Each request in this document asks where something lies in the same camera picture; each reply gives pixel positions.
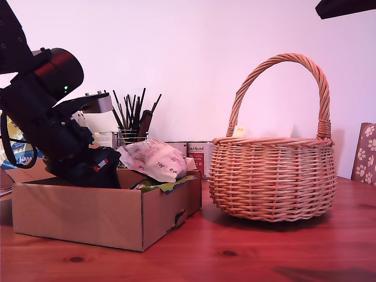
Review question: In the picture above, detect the white bag of Easter eggs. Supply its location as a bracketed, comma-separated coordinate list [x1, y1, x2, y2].
[117, 139, 188, 183]

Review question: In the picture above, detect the red label food can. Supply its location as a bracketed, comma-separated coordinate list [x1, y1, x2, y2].
[187, 142, 214, 179]

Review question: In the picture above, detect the brown cardboard box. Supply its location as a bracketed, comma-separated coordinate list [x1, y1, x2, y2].
[0, 167, 203, 253]

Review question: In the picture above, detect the green bag of Easter eggs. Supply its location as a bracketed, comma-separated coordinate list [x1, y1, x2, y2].
[129, 175, 197, 195]

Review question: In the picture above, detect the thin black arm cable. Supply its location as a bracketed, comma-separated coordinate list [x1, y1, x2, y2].
[0, 110, 39, 170]

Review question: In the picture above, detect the woven wicker basket with handle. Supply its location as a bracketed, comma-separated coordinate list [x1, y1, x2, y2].
[208, 52, 338, 223]

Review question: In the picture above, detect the white label food can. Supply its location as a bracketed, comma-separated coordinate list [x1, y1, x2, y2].
[164, 142, 188, 161]

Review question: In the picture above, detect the small white carton box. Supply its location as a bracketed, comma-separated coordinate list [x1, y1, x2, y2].
[95, 131, 119, 149]

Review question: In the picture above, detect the thin black stick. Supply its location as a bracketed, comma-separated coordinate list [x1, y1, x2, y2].
[112, 89, 127, 130]
[131, 94, 137, 130]
[135, 87, 146, 130]
[149, 93, 162, 114]
[123, 94, 132, 130]
[112, 109, 125, 130]

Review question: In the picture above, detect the chrome wire utensil holder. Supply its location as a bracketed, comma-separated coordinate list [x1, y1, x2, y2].
[117, 127, 150, 147]

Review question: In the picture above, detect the paw print chair backrest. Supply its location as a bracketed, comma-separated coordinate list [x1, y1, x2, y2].
[351, 122, 376, 186]

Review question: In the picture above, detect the yellow blue paper towel pack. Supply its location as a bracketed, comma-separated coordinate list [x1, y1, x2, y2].
[0, 116, 41, 170]

